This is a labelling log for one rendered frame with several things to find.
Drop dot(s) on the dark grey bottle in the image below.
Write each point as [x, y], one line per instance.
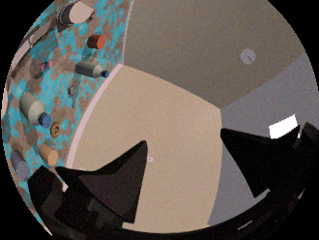
[91, 70]
[34, 110]

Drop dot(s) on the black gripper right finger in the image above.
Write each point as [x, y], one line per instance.
[258, 157]

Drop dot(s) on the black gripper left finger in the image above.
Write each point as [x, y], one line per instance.
[116, 185]

